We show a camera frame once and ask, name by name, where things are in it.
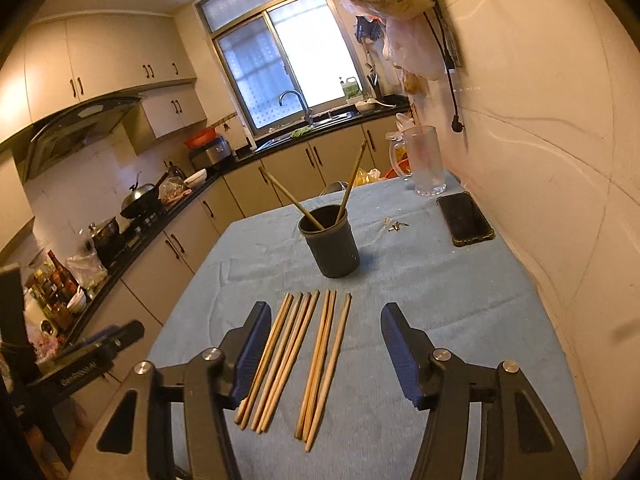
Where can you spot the dark kettle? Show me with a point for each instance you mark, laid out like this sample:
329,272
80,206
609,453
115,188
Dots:
175,170

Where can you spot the small white bowl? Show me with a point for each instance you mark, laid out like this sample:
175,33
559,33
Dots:
77,304

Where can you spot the gas stove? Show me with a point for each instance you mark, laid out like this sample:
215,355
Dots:
142,221

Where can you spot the clear plastic bag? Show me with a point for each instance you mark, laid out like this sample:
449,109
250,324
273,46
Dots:
87,272

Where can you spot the row of wooden chopsticks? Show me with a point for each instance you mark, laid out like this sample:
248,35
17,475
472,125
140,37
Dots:
320,360

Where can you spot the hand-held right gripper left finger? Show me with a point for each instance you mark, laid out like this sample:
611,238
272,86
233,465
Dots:
252,350

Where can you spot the steel pot with lid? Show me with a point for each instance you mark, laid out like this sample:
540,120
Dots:
334,188

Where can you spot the black smartphone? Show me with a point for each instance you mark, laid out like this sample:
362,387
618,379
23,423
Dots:
465,220

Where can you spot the green cloth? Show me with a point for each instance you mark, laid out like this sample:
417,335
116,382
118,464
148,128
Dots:
301,133

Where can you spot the green label detergent bottle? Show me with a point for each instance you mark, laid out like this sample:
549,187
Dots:
350,91

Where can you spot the counter utensil holder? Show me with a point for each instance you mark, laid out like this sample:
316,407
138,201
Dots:
374,86

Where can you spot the yellow plastic bag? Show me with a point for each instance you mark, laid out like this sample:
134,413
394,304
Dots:
367,176

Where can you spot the red plastic basin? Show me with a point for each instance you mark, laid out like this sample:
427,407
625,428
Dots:
201,139

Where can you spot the black wok with lid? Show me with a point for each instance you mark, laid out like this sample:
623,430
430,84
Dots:
140,197

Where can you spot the black kitchen countertop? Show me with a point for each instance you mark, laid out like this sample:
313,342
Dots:
240,156

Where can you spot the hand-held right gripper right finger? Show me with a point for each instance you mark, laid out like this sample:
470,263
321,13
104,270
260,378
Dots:
397,350

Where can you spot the beige upper kitchen cabinets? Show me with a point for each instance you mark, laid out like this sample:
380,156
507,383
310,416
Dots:
100,70

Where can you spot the red floor basin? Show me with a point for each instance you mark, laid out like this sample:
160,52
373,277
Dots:
400,166

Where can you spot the dark grey utensil cup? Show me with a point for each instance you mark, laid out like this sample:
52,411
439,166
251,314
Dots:
330,250

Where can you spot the cluster of condiment bottles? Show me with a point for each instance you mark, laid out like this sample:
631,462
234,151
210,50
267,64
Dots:
52,290

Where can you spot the beige lower kitchen cabinets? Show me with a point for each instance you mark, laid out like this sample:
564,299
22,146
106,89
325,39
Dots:
290,165

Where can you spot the steel sink faucet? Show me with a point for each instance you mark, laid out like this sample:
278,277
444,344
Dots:
302,105

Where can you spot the white ladle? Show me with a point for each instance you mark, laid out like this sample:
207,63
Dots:
367,106

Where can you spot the hanging clear plastic bags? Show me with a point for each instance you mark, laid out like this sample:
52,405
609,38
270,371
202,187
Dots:
415,50

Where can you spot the black range hood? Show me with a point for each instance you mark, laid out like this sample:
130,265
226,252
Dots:
75,130

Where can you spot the silver rice cooker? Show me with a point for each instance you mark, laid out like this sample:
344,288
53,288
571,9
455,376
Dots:
212,152

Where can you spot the clear glass pitcher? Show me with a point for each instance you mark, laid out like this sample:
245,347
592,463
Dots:
425,165

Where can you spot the brown bamboo chopstick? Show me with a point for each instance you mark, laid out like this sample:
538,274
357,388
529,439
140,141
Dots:
290,200
349,185
300,205
354,180

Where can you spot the steel kitchen sink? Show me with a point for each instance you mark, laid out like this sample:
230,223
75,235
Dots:
300,135

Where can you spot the beige kitchen cabinets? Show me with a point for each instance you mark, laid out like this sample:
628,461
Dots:
100,70
290,165

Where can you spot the plastic bag of food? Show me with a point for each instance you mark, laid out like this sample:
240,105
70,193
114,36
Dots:
175,191

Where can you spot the blue table cloth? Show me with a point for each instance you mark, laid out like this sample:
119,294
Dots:
400,280

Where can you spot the steel cooking pot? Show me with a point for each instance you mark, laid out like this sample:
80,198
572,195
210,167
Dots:
102,242

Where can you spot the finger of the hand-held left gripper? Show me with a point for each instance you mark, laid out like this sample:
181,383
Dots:
115,336

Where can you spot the kitchen window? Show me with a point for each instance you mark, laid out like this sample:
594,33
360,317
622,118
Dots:
300,55

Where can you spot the wall hook rail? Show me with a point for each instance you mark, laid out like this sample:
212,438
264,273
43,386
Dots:
222,120

